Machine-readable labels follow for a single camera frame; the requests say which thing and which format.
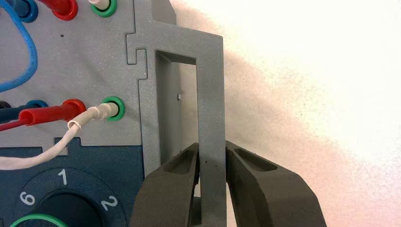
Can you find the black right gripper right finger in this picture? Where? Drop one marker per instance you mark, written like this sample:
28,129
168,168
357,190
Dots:
269,197

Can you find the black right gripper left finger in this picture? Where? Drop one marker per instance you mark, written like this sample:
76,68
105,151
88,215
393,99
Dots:
166,194

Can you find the grey and teal task box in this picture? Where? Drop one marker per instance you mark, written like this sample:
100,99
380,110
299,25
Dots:
94,62

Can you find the green rotary knob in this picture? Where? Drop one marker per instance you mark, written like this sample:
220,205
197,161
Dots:
62,210

